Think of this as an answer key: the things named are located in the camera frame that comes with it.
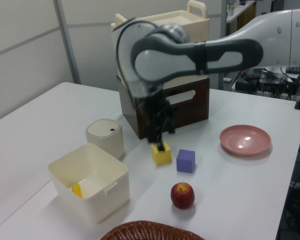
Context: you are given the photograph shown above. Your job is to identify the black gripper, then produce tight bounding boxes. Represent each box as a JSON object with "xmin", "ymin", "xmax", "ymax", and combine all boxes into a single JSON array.
[{"xmin": 144, "ymin": 96, "xmax": 179, "ymax": 152}]

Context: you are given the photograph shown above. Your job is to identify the dark brown wooden crate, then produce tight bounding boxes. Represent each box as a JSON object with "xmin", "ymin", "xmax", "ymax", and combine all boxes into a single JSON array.
[{"xmin": 116, "ymin": 73, "xmax": 211, "ymax": 141}]

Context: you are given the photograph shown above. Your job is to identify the brown wicker basket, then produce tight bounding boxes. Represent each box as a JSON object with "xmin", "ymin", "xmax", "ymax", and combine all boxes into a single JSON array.
[{"xmin": 98, "ymin": 220, "xmax": 206, "ymax": 240}]

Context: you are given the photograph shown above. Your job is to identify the small white lidded bin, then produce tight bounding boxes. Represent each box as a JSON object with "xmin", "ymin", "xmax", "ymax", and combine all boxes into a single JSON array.
[{"xmin": 84, "ymin": 118, "xmax": 125, "ymax": 161}]

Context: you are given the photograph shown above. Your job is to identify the pink round plate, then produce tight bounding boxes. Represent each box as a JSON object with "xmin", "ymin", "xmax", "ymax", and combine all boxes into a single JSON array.
[{"xmin": 219, "ymin": 124, "xmax": 273, "ymax": 157}]

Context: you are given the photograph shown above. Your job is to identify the cream plastic caddy with handles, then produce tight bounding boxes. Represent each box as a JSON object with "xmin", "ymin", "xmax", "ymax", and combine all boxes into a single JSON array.
[{"xmin": 110, "ymin": 0, "xmax": 211, "ymax": 83}]

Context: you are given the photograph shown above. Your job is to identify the background wooden desk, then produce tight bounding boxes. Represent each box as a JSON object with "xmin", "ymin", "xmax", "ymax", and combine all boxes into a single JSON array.
[{"xmin": 225, "ymin": 0, "xmax": 257, "ymax": 24}]

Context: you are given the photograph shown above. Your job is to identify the yellow foam cube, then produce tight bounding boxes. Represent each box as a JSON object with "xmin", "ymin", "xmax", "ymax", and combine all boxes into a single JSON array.
[{"xmin": 150, "ymin": 140, "xmax": 172, "ymax": 166}]

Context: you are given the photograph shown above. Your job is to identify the black electronics with cables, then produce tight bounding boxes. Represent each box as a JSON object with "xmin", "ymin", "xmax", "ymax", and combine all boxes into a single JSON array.
[{"xmin": 234, "ymin": 66, "xmax": 300, "ymax": 101}]

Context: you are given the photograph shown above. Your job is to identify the purple foam cube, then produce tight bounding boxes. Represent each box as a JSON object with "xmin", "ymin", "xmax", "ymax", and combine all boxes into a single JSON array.
[{"xmin": 175, "ymin": 148, "xmax": 197, "ymax": 174}]

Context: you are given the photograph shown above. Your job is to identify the red apple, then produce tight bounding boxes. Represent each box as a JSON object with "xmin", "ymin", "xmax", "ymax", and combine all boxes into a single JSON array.
[{"xmin": 170, "ymin": 182, "xmax": 196, "ymax": 210}]

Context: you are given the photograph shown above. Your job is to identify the cream open plastic box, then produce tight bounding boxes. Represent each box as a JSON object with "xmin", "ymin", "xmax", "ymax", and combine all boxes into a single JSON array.
[{"xmin": 47, "ymin": 142, "xmax": 131, "ymax": 225}]

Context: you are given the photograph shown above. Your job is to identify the yellow banana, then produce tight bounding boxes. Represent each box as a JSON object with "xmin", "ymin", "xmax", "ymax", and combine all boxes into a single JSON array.
[{"xmin": 71, "ymin": 182, "xmax": 84, "ymax": 200}]

